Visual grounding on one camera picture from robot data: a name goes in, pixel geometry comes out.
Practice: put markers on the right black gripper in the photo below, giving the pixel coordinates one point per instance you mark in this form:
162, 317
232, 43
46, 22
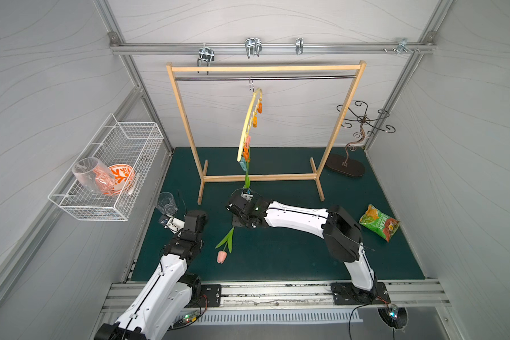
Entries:
237, 206

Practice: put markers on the pink artificial tulip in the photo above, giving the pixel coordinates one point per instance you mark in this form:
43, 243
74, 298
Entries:
225, 246

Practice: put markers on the teal clothespin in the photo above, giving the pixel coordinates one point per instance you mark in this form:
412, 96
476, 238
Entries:
244, 164

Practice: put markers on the orange artificial tulip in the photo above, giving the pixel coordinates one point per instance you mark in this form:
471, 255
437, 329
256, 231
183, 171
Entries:
247, 178

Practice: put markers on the yellow clip hanger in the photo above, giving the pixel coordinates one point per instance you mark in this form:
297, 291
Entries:
247, 126

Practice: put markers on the pink clothespin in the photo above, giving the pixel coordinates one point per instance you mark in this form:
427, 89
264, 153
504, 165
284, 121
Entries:
247, 142

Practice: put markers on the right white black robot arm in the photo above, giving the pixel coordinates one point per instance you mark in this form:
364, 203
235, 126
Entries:
340, 232

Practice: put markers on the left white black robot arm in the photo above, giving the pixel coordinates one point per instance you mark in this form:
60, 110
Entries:
169, 289

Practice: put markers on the wooden clothes rack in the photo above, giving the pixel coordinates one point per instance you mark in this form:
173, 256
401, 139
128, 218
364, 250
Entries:
316, 171

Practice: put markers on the clear drinking glass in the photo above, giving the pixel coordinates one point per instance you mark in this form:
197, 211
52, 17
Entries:
166, 204

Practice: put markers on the green table mat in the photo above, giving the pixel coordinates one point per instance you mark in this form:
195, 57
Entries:
272, 254

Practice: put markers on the orange white patterned bowl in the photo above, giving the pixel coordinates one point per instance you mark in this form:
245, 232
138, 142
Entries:
124, 176

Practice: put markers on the dark metal jewelry stand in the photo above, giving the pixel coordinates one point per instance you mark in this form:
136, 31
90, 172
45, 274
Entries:
345, 164

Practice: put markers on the clear glass pitcher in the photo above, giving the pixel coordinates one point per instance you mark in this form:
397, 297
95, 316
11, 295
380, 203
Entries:
93, 174

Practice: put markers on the green snack bag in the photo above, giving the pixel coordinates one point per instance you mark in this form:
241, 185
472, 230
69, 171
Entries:
382, 224

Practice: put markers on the metal hook left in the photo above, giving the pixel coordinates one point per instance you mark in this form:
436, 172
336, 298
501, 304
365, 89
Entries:
206, 56

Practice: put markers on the metal hook middle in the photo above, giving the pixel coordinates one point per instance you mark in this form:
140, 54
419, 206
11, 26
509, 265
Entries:
253, 47

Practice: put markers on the metal hook small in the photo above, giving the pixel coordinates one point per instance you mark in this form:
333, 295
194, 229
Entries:
299, 46

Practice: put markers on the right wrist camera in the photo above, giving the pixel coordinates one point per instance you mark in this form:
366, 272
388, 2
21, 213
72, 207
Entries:
247, 195

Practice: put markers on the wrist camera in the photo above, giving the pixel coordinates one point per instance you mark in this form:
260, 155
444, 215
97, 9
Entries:
171, 223
247, 195

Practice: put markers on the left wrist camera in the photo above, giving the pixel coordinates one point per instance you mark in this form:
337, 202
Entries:
171, 223

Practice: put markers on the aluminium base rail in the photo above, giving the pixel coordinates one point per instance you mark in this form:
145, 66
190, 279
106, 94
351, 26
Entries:
290, 294

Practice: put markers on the white wire basket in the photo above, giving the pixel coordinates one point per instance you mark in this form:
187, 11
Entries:
116, 142

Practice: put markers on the aluminium top rail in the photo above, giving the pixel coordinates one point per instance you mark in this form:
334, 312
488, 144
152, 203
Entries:
268, 48

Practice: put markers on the metal bracket right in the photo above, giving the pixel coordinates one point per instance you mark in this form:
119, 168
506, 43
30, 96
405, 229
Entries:
402, 47

